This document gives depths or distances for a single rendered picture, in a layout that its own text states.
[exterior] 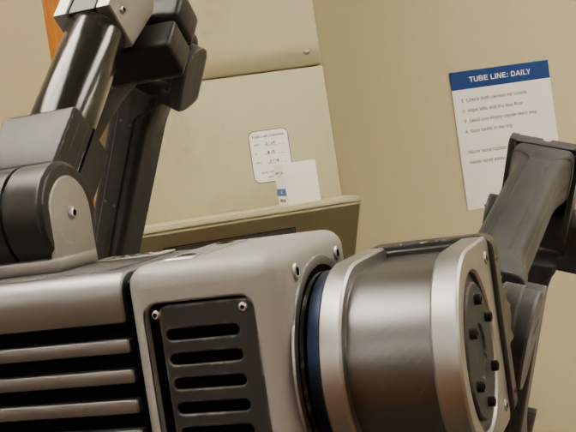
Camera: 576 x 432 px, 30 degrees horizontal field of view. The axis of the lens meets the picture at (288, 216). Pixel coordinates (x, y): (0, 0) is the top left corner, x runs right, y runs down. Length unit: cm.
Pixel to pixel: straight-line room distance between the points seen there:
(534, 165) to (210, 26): 69
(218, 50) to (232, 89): 6
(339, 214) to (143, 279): 94
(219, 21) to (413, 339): 110
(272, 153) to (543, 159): 62
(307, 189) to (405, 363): 98
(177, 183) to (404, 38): 71
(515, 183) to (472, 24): 117
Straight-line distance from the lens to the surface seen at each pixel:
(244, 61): 163
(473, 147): 217
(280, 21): 165
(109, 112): 105
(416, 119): 214
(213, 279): 60
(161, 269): 62
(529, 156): 112
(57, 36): 153
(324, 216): 154
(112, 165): 118
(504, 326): 71
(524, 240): 93
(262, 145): 163
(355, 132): 211
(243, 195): 162
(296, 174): 155
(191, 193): 161
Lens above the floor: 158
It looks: 3 degrees down
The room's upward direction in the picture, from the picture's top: 8 degrees counter-clockwise
